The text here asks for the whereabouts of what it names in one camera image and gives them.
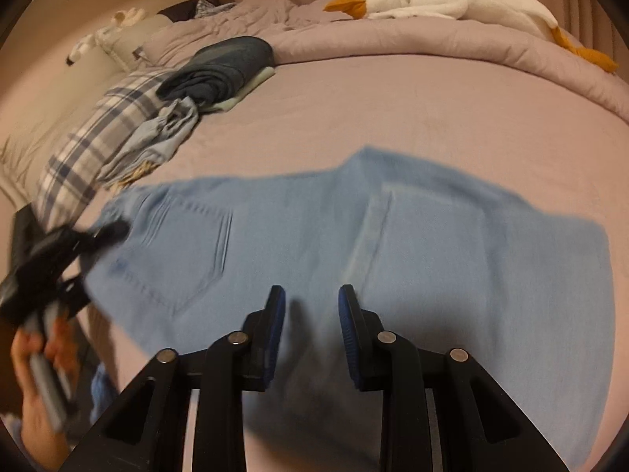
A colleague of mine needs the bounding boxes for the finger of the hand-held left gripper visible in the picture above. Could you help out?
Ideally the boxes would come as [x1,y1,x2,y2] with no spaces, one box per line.
[69,220,131,262]
[55,275,92,318]

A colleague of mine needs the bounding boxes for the white pillow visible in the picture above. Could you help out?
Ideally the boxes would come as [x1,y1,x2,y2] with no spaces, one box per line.
[101,14,173,72]

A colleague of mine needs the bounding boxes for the blue checked shirt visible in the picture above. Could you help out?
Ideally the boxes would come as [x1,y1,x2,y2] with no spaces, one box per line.
[197,0,237,19]

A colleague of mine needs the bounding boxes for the plaid pillow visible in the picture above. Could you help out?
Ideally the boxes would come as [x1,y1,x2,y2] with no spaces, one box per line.
[37,70,182,227]

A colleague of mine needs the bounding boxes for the folded dark blue jeans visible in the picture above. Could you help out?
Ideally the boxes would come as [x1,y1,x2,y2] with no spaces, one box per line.
[156,37,275,109]

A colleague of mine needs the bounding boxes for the light blue denim pants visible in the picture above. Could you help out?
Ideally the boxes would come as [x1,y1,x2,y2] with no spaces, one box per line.
[86,145,617,470]

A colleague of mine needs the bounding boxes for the crumpled light blue garment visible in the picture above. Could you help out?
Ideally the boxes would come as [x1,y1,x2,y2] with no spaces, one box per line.
[96,97,200,188]

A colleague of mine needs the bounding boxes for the small white plush toy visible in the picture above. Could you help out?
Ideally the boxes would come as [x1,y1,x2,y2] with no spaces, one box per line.
[66,7,145,65]

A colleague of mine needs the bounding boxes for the pink quilt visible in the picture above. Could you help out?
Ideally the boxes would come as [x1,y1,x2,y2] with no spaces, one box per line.
[140,0,629,124]

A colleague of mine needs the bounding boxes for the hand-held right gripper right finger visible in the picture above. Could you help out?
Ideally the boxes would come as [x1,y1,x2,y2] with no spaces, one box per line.
[338,284,573,472]

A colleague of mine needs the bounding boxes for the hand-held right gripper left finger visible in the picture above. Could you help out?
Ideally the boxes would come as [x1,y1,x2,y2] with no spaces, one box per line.
[59,285,287,472]

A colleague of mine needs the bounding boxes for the person's left hand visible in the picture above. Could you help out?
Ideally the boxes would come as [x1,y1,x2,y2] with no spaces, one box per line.
[10,317,83,472]

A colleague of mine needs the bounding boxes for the black garment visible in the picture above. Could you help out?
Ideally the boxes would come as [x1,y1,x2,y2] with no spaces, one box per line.
[157,0,204,23]

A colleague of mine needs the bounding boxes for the beige padded headboard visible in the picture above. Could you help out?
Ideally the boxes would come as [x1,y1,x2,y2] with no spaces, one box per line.
[0,0,129,207]

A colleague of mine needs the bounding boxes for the folded light green cloth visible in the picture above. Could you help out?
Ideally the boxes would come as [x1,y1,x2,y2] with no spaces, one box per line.
[209,66,277,112]

